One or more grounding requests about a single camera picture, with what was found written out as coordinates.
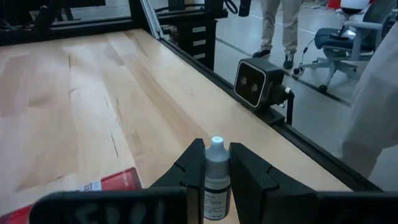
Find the person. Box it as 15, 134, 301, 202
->
340, 21, 398, 180
252, 0, 304, 70

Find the blue-seated office chair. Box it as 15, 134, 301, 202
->
294, 0, 398, 93

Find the white round object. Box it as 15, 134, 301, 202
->
340, 0, 371, 15

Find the black aluminium table frame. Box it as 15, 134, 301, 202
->
0, 0, 383, 192

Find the black cabinet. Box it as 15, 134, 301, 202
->
177, 19, 218, 72

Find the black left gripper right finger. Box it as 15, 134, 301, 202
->
228, 142, 398, 224

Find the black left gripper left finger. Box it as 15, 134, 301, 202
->
29, 138, 206, 224

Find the small white-capped dropper bottle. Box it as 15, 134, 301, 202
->
203, 136, 233, 222

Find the silver metal bracket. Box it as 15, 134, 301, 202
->
139, 0, 165, 40

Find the dark red food coloring bottle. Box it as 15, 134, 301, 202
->
0, 167, 143, 224

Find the gray table-level camera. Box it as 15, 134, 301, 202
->
233, 57, 287, 110

